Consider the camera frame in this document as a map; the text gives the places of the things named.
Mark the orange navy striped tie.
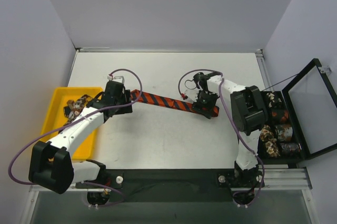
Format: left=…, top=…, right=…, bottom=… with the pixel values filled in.
left=131, top=90, right=220, bottom=119

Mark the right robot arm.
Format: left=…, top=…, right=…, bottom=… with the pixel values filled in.
left=188, top=72, right=268, bottom=187

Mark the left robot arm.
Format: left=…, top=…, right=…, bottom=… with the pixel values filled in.
left=28, top=76, right=132, bottom=194

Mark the brown floral tie in tray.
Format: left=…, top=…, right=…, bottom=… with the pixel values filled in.
left=63, top=94, right=93, bottom=122

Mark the yellow plastic tray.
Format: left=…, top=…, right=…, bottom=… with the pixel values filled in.
left=41, top=87, right=103, bottom=161

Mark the brown floral rolled tie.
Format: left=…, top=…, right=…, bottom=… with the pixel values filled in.
left=260, top=125, right=280, bottom=158

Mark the black tie storage box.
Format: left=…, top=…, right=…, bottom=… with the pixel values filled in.
left=258, top=91, right=309, bottom=165

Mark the blue orange rolled tie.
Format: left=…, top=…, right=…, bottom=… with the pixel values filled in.
left=274, top=124, right=293, bottom=142

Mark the dark rolled tie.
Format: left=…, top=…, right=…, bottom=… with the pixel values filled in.
left=280, top=142, right=301, bottom=155

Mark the black framed glass box lid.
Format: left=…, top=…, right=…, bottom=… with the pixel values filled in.
left=282, top=58, right=336, bottom=160

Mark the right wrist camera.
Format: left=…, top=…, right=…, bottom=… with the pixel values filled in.
left=182, top=89, right=200, bottom=102

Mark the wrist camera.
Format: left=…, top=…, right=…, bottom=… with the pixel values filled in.
left=107, top=75, right=125, bottom=84
left=182, top=89, right=200, bottom=102

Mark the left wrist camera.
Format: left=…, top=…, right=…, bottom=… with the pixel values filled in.
left=107, top=75, right=125, bottom=84

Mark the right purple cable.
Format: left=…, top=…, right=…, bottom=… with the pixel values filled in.
left=178, top=70, right=265, bottom=206

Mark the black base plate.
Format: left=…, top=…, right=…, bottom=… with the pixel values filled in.
left=75, top=169, right=264, bottom=206

